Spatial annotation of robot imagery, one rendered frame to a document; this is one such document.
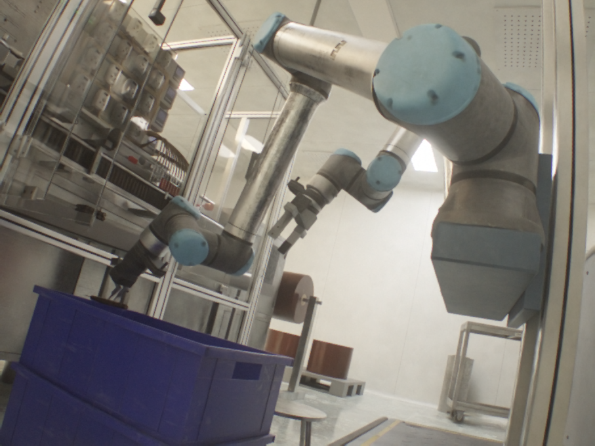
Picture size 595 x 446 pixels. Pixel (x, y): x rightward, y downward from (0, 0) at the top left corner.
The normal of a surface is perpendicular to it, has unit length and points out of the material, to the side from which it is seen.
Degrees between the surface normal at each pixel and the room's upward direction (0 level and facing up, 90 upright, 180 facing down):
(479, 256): 90
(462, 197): 70
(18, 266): 90
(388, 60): 93
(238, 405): 90
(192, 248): 123
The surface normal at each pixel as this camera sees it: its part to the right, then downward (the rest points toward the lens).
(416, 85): -0.67, -0.32
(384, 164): 0.04, -0.20
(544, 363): -0.32, -0.35
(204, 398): 0.90, 0.09
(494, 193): -0.17, -0.64
